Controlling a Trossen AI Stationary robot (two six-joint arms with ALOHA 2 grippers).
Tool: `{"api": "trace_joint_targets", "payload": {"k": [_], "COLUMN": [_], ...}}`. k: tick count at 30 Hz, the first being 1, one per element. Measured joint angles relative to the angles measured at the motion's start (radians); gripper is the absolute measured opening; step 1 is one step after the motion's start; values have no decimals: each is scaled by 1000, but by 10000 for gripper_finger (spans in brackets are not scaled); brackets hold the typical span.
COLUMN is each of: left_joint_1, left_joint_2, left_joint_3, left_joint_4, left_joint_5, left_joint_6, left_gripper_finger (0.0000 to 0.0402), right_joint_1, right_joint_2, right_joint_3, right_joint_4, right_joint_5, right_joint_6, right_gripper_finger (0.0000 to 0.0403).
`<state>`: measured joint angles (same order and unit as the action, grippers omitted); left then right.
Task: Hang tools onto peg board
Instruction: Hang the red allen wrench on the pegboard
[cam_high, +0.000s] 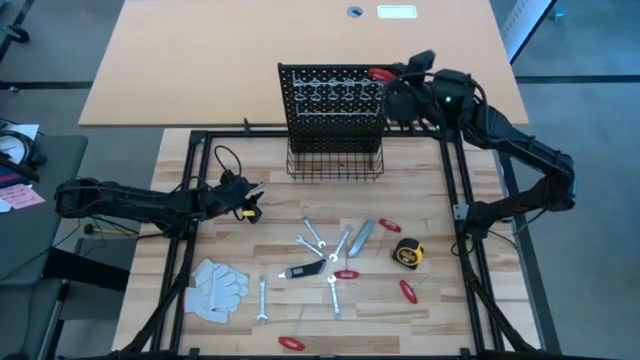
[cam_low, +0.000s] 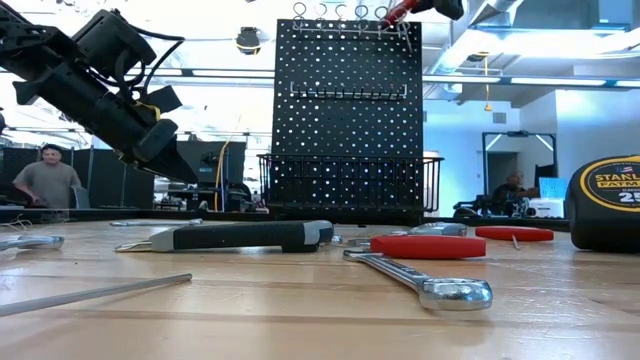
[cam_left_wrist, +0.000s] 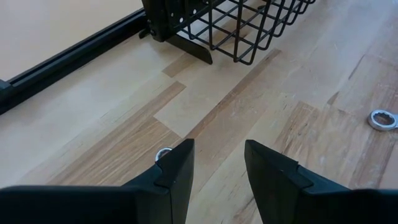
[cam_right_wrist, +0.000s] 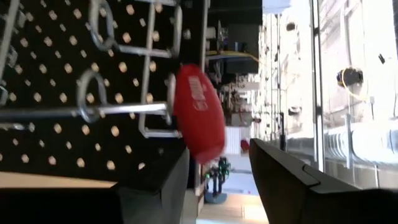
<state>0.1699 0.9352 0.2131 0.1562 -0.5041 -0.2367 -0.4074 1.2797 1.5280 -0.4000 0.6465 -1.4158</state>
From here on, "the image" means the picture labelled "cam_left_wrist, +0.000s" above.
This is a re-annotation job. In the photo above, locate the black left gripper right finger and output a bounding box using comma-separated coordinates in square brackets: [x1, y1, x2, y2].
[244, 139, 398, 224]

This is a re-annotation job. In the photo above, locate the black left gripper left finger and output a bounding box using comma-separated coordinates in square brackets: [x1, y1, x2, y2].
[0, 138, 195, 224]

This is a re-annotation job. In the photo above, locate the silver combination wrench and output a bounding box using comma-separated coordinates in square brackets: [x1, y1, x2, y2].
[367, 109, 398, 131]
[154, 147, 174, 162]

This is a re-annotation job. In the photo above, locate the black metal pegboard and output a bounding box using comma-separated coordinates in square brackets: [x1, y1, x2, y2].
[138, 0, 224, 65]

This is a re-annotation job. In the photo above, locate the black wire basket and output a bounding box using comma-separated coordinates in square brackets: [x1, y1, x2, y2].
[164, 0, 317, 66]

